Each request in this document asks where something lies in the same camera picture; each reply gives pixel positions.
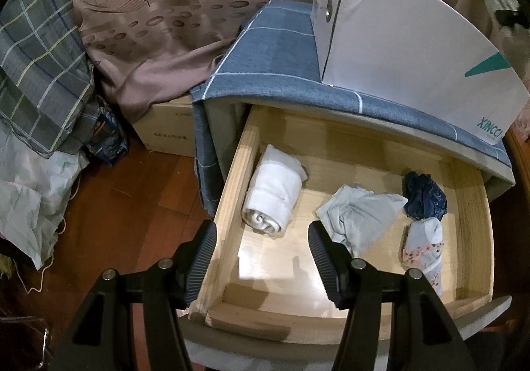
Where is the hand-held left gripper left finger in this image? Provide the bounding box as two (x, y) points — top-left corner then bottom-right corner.
(39, 220), (218, 371)

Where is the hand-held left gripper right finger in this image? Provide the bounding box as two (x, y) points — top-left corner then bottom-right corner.
(307, 221), (487, 371)

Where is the pale blue underwear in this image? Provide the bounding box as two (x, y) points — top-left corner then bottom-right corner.
(315, 185), (408, 258)

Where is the white underwear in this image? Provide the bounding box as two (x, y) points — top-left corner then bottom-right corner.
(243, 144), (309, 238)

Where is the floral light blue underwear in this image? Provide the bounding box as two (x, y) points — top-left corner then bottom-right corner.
(399, 218), (445, 296)

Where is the wooden drawer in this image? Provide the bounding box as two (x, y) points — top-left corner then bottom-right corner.
(178, 104), (513, 371)

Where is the navy lace underwear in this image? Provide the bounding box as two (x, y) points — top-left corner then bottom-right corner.
(402, 171), (449, 220)

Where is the white cardboard box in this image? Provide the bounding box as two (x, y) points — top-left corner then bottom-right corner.
(311, 0), (530, 146)

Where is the brown cardboard box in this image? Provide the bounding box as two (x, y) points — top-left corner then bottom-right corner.
(132, 94), (195, 158)

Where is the blue plastic bag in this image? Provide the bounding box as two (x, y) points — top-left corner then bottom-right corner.
(85, 106), (130, 168)

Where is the blue checked cover cloth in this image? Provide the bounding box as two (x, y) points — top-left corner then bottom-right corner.
(190, 0), (512, 216)

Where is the plaid quilt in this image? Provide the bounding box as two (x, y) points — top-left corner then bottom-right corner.
(0, 0), (100, 158)

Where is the leaf print blanket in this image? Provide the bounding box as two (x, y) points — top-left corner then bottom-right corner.
(66, 0), (514, 125)

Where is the black clip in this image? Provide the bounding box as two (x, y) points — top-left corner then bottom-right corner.
(495, 10), (530, 30)

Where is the white cord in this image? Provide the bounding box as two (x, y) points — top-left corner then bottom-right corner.
(25, 176), (81, 295)

